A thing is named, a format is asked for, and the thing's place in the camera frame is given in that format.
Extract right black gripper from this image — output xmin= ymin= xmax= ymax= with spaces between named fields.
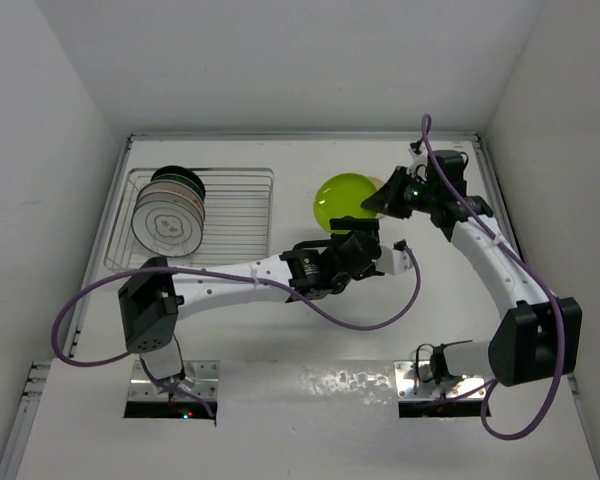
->
xmin=363 ymin=165 xmax=439 ymax=218

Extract beige round plate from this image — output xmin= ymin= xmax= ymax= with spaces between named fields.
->
xmin=367 ymin=176 xmax=385 ymax=220

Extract lime green plate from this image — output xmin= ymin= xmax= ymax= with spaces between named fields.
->
xmin=313 ymin=173 xmax=378 ymax=233

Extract white plate red characters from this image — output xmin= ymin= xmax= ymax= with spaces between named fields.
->
xmin=137 ymin=184 xmax=206 ymax=217

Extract white plate teal cloud design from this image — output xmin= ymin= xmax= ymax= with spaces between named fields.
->
xmin=131 ymin=200 xmax=204 ymax=258

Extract teal blue patterned plate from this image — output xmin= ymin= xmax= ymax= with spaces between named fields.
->
xmin=151 ymin=173 xmax=206 ymax=198

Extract white plate orange sunburst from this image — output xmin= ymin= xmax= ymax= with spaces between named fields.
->
xmin=139 ymin=181 xmax=204 ymax=202

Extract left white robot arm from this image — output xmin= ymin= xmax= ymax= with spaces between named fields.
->
xmin=118 ymin=217 xmax=381 ymax=380

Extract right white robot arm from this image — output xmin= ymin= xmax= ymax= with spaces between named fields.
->
xmin=361 ymin=150 xmax=582 ymax=386

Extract black plate white squiggle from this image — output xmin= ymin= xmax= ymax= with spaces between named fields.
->
xmin=151 ymin=165 xmax=202 ymax=181

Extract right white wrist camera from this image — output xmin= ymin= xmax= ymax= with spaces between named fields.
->
xmin=408 ymin=141 xmax=428 ymax=175

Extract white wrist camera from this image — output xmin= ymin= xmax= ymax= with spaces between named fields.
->
xmin=375 ymin=245 xmax=414 ymax=276
xmin=408 ymin=141 xmax=428 ymax=175

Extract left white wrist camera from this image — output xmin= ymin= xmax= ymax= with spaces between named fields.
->
xmin=375 ymin=245 xmax=414 ymax=276

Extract metal wire dish rack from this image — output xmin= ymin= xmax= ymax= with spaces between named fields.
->
xmin=102 ymin=167 xmax=274 ymax=272

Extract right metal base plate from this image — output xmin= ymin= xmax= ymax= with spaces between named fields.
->
xmin=394 ymin=360 xmax=486 ymax=403

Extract metal base plate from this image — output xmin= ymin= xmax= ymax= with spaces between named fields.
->
xmin=127 ymin=360 xmax=220 ymax=402
xmin=394 ymin=360 xmax=486 ymax=403

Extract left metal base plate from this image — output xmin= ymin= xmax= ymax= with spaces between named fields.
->
xmin=127 ymin=360 xmax=220 ymax=402

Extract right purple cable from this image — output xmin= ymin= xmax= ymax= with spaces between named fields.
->
xmin=420 ymin=113 xmax=566 ymax=441

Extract purple cable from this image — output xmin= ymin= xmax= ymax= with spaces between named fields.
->
xmin=52 ymin=247 xmax=422 ymax=419
xmin=420 ymin=113 xmax=566 ymax=441

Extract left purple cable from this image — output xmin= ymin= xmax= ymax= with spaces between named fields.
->
xmin=52 ymin=247 xmax=422 ymax=419

